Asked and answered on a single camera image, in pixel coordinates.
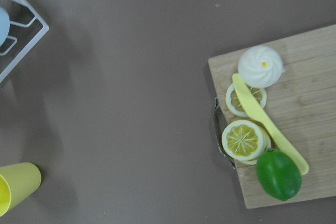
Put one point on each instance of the white steamed bun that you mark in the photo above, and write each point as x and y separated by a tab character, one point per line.
260	66

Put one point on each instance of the green lime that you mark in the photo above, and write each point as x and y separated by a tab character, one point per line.
278	174

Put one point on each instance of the yellow plastic spoon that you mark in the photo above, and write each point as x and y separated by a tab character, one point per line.
254	110

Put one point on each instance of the light blue cup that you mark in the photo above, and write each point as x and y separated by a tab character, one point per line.
4	25

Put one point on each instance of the wooden cutting board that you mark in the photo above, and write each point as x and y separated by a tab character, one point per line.
301	104

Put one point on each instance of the lemon slice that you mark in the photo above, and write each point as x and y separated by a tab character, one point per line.
234	105
245	141

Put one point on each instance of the white wire cup rack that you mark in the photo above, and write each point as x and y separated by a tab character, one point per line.
27	28

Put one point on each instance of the yellow cup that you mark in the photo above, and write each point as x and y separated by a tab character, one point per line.
18	181

